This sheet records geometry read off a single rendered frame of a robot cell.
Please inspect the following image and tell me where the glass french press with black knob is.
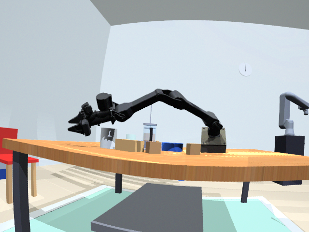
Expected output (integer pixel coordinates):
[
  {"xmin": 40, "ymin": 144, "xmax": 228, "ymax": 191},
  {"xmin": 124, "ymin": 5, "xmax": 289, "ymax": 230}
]
[{"xmin": 142, "ymin": 121, "xmax": 157, "ymax": 150}]

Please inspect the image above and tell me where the blue cylinder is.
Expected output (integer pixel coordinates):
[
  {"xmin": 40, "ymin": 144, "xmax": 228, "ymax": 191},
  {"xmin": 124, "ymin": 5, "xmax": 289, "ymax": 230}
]
[{"xmin": 161, "ymin": 142, "xmax": 183, "ymax": 152}]

